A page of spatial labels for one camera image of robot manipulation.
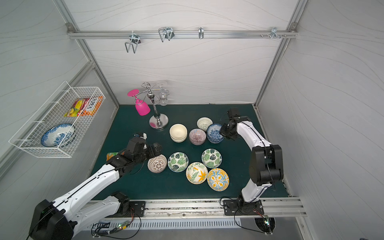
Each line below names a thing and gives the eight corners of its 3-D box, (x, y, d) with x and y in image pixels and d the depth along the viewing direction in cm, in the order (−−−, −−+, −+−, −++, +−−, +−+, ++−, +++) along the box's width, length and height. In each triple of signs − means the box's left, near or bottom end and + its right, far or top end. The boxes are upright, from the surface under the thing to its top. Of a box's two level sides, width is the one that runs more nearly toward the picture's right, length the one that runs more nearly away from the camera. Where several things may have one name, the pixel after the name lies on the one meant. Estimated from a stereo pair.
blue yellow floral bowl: (207, 192, 79) (208, 190, 76) (206, 170, 87) (207, 168, 84) (229, 192, 79) (230, 190, 76) (226, 170, 87) (227, 168, 84)
